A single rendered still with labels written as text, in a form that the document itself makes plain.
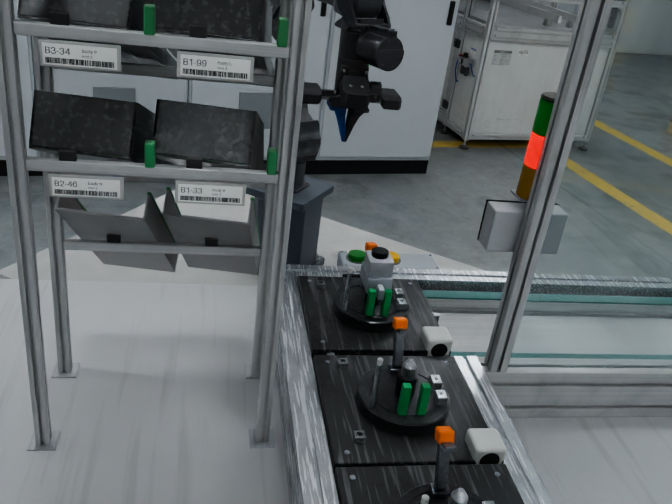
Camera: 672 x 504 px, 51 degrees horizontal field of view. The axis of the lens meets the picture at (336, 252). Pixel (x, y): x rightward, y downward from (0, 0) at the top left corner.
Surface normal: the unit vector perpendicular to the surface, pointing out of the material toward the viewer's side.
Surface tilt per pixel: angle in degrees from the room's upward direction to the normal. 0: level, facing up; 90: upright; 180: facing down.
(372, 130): 90
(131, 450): 0
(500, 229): 90
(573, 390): 90
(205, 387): 0
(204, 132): 65
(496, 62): 90
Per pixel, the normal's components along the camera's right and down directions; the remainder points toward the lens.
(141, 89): 0.30, 0.47
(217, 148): 0.03, 0.04
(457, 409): 0.12, -0.88
